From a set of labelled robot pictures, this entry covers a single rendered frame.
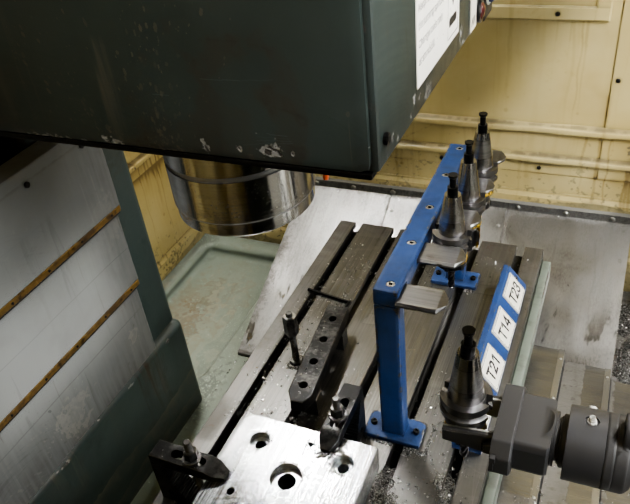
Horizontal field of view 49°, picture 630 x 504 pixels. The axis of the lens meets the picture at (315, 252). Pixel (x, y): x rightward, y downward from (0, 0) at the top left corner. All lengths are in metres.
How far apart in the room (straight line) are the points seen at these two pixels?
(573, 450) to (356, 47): 0.53
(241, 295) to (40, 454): 0.95
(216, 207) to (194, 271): 1.51
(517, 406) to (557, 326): 0.86
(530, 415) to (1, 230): 0.77
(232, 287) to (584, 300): 1.01
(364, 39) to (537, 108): 1.26
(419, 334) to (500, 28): 0.72
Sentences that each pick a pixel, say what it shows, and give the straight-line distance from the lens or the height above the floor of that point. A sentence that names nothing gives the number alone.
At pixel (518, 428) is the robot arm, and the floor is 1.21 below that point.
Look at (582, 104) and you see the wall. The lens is 1.73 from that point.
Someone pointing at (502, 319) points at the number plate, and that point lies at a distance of 1.39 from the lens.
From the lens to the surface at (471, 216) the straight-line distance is 1.18.
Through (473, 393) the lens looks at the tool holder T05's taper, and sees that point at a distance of 0.84.
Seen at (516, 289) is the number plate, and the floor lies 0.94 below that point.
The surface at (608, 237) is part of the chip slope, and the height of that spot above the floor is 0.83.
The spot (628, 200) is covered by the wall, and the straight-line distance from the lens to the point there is 1.85.
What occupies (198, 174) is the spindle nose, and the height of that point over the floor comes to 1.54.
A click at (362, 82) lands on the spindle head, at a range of 0.52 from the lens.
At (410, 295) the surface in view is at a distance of 1.02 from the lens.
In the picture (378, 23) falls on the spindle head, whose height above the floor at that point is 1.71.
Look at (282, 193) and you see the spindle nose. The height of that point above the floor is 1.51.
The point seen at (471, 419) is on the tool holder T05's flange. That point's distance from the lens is 0.86.
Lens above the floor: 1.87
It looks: 36 degrees down
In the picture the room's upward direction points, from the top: 7 degrees counter-clockwise
